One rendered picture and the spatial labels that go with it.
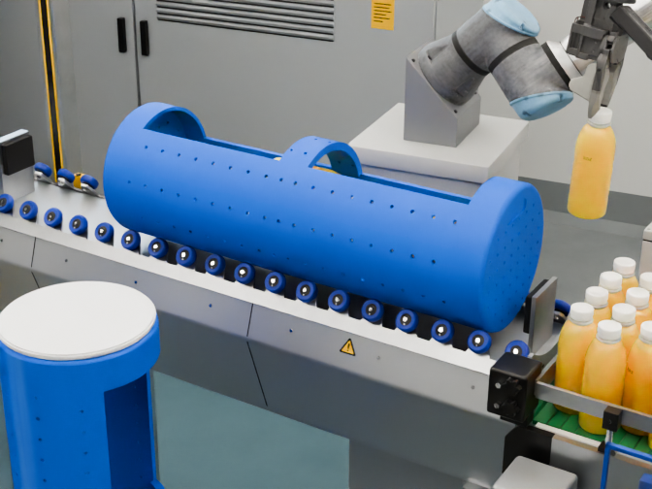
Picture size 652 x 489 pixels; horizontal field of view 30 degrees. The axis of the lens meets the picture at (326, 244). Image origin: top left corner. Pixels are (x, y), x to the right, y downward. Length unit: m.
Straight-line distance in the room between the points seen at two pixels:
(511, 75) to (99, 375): 1.04
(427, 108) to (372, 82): 1.29
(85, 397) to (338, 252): 0.54
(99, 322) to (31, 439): 0.23
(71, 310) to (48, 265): 0.61
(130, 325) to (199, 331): 0.45
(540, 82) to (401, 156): 0.33
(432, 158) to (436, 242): 0.43
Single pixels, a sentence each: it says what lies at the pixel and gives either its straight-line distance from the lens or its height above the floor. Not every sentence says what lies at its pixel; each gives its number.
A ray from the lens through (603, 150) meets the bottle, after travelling 2.15.
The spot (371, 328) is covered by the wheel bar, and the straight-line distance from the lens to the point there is 2.35.
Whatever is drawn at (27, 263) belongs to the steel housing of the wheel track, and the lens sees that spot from 2.86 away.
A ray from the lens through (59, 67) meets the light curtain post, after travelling 3.23.
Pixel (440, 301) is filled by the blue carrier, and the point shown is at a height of 1.04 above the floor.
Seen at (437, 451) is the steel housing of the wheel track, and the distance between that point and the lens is 2.43.
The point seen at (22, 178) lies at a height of 0.97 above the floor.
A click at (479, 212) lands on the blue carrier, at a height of 1.21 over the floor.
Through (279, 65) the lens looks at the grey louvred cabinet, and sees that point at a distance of 4.03.
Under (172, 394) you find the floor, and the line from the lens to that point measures 3.92.
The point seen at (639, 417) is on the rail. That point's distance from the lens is 2.06.
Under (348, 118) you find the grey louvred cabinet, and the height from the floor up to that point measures 0.77.
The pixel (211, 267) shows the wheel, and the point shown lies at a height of 0.96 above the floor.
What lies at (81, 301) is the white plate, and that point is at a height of 1.04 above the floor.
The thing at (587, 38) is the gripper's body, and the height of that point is 1.52.
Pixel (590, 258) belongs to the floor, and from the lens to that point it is 4.90.
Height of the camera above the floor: 2.06
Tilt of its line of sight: 25 degrees down
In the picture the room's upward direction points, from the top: straight up
